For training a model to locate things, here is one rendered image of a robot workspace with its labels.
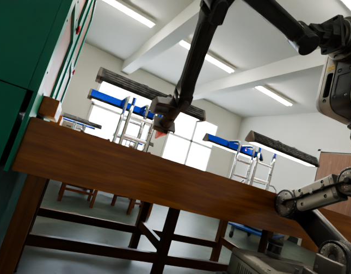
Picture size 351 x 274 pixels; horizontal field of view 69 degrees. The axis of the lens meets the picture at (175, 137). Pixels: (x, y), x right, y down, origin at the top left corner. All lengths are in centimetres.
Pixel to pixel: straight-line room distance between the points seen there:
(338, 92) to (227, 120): 706
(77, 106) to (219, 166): 439
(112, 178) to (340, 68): 96
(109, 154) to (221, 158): 712
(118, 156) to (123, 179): 9
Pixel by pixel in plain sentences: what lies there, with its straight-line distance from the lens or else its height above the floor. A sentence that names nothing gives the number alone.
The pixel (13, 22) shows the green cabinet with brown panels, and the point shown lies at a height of 102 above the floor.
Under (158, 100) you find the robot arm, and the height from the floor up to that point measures 97.
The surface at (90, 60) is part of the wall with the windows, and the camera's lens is 655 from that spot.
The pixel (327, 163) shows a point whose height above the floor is 180.
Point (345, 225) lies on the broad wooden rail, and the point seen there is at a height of 71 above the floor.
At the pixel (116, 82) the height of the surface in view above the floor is 106.
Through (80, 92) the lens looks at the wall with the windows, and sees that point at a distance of 636.
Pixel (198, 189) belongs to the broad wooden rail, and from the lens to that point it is 111.
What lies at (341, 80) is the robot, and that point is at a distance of 116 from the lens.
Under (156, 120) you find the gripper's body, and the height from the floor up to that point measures 91.
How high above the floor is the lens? 72
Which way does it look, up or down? 8 degrees up
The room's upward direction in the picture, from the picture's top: 17 degrees clockwise
